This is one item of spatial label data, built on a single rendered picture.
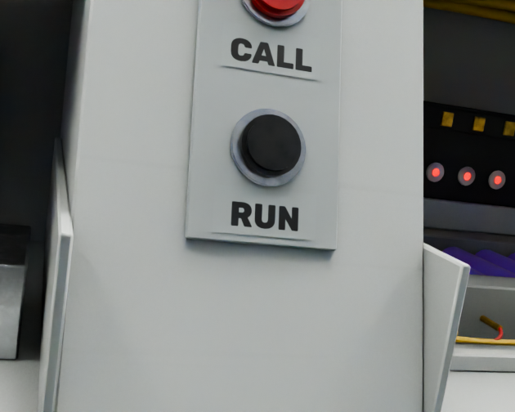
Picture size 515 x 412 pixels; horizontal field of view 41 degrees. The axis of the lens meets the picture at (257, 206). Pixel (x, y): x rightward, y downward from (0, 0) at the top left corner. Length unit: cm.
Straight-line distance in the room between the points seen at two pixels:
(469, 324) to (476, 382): 4
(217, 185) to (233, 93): 2
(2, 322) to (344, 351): 9
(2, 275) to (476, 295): 17
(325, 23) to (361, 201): 5
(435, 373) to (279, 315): 4
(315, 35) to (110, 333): 9
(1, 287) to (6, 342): 2
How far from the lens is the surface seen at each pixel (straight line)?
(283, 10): 19
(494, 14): 45
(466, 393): 24
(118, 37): 18
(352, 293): 18
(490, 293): 29
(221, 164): 17
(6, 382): 20
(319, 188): 18
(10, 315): 21
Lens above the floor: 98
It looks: 10 degrees up
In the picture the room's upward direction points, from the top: 2 degrees clockwise
